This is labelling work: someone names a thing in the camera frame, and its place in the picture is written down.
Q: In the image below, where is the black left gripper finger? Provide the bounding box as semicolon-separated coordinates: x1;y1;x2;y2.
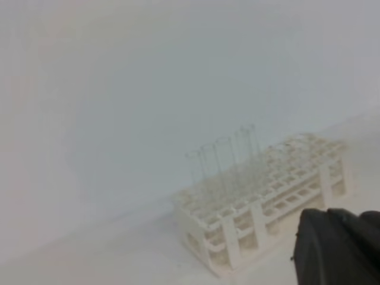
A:
292;208;379;285

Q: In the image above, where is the white plastic test tube rack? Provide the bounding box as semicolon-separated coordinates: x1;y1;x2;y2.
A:
173;128;352;276

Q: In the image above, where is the clear tube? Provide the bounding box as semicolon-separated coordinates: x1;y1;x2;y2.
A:
216;137;235;198
201;143;218;201
186;150;205;201
241;124;262;186

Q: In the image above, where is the clear tube far left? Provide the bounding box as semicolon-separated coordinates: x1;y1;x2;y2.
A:
186;150;205;201

